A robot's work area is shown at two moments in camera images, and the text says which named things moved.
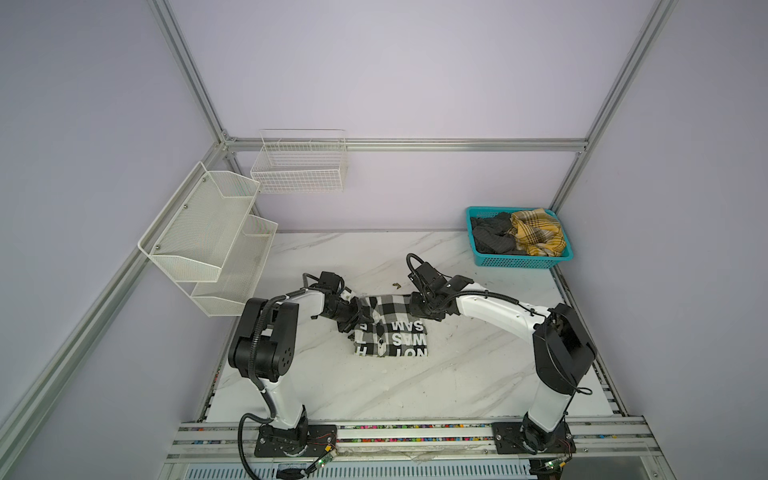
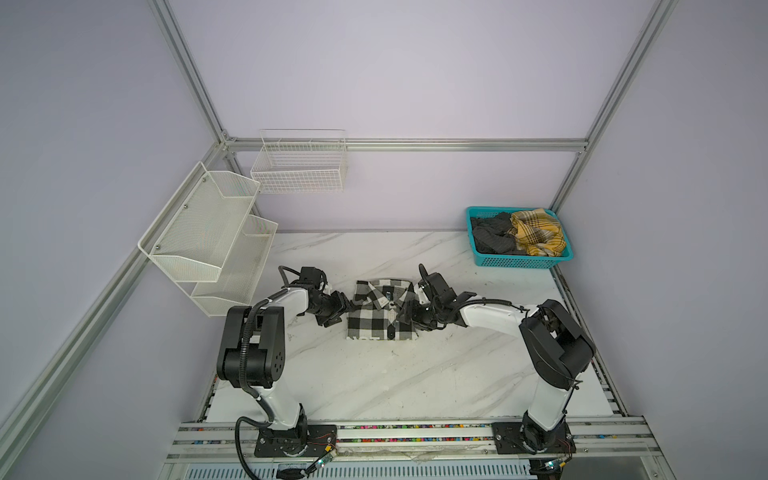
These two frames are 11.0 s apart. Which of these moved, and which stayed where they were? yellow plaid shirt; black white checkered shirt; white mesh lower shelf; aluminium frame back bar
Moved: black white checkered shirt
Stayed: aluminium frame back bar; yellow plaid shirt; white mesh lower shelf
